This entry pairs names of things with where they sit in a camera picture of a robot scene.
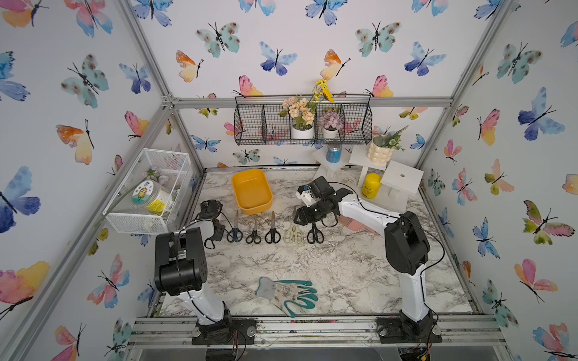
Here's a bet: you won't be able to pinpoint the green lid jar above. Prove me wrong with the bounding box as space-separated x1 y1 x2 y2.
131 180 173 216

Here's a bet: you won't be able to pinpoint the white pot beige flowers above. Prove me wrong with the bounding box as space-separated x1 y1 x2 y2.
278 96 315 140

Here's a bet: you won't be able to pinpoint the black wire wall basket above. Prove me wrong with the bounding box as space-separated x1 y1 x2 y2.
233 93 373 145

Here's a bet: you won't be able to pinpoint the yellow jar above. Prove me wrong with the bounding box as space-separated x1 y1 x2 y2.
361 173 382 199

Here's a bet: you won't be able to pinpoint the all-black scissors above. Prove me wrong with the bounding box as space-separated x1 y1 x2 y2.
306 222 325 245

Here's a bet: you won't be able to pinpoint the cream kitchen scissors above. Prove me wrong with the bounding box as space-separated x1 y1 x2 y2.
283 222 305 246

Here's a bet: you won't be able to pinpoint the small black scissors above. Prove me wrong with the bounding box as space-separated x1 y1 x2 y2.
245 216 262 245

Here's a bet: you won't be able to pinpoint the black handled scissors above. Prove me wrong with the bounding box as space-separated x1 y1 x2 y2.
265 212 281 245

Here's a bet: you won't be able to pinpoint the pink brush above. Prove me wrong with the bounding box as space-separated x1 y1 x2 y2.
338 216 379 235

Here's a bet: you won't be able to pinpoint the blue tin can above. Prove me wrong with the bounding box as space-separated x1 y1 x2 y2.
326 140 342 164

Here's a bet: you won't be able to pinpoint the cream bubble pot plant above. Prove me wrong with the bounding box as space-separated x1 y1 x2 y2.
367 126 408 165

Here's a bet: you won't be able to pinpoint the grey teal work glove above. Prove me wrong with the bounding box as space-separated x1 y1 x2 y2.
255 277 319 318

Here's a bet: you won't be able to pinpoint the white stepped display stand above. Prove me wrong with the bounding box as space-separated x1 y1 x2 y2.
312 145 423 213

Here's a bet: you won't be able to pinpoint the clear acrylic wall box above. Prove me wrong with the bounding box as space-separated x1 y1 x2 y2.
102 148 193 235

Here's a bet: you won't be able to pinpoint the white pot purple flowers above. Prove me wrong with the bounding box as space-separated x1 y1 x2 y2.
320 108 344 140

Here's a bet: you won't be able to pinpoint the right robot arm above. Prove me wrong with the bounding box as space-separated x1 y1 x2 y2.
294 177 442 346

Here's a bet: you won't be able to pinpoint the yellow artificial flower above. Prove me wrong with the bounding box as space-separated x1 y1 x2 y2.
312 78 334 103

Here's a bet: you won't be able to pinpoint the yellow storage box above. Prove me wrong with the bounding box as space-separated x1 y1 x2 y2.
232 169 273 215

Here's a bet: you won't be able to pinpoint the aluminium front rail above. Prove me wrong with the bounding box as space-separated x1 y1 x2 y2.
128 314 507 349

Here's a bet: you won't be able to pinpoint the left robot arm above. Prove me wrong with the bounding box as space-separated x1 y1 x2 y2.
154 199 256 345

